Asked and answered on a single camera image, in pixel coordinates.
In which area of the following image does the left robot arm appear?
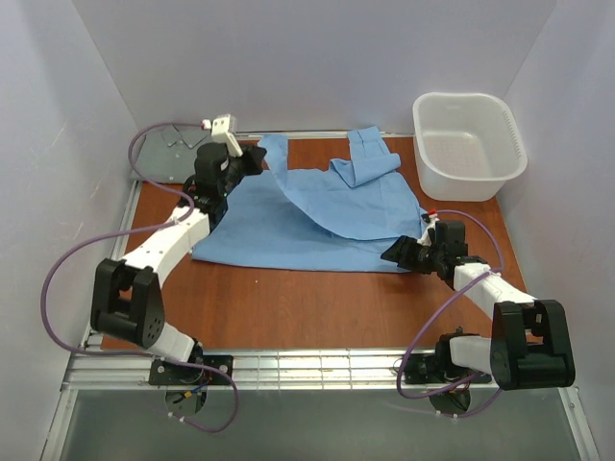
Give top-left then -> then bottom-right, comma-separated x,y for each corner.
90,142 -> 266,362

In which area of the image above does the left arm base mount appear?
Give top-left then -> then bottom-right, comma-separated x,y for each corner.
148,354 -> 234,386

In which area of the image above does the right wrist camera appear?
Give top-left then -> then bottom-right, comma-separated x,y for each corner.
420,209 -> 438,247

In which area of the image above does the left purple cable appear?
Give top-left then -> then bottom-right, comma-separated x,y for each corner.
40,122 -> 240,432

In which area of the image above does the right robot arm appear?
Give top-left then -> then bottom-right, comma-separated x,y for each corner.
381,218 -> 576,391

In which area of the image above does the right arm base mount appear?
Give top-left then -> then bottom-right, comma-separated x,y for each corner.
402,353 -> 444,385

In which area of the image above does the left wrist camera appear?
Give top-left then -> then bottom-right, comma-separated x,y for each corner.
201,114 -> 243,158

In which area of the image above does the folded grey shirt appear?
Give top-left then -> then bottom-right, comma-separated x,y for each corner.
135,124 -> 210,184

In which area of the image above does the white plastic basket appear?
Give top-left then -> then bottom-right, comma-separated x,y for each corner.
412,92 -> 529,202

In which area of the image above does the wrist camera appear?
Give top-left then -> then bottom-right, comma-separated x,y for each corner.
420,209 -> 438,247
201,114 -> 243,158

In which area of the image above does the light blue long sleeve shirt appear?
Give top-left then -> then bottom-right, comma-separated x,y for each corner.
191,127 -> 426,273

